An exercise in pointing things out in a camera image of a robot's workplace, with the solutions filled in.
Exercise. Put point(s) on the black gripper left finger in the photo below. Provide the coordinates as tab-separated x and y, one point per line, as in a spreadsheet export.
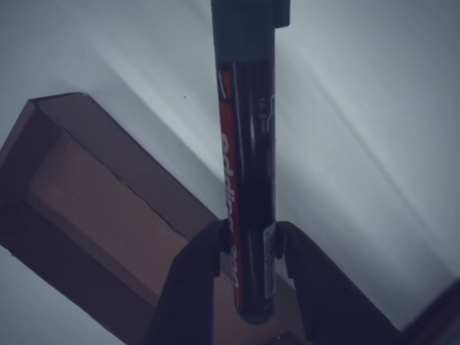
187	294

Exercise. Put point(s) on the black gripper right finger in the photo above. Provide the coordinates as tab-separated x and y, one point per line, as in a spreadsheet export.
334	305

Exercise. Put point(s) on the red black marker green cap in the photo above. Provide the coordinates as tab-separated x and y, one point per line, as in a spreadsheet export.
251	161

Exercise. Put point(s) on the open brown cardboard box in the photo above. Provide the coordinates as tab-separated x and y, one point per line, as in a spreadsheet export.
90	201

